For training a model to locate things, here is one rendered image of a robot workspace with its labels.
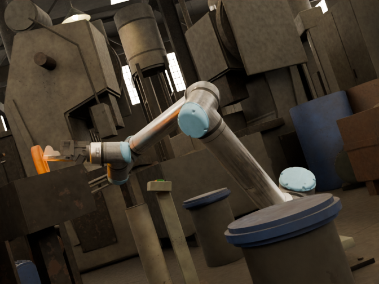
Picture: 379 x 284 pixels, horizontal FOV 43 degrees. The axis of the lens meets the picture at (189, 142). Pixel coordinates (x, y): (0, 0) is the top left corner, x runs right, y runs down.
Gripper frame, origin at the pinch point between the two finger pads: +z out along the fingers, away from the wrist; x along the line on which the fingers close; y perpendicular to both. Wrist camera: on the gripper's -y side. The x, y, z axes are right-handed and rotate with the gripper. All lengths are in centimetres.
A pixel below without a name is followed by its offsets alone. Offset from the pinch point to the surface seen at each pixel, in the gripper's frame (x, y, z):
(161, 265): -48, -52, -53
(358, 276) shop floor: 20, -51, -125
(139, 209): -47, -23, -42
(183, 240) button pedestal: -52, -40, -65
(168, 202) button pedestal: -52, -20, -58
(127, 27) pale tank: -829, 361, -62
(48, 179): 74, -12, -13
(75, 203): 70, -18, -20
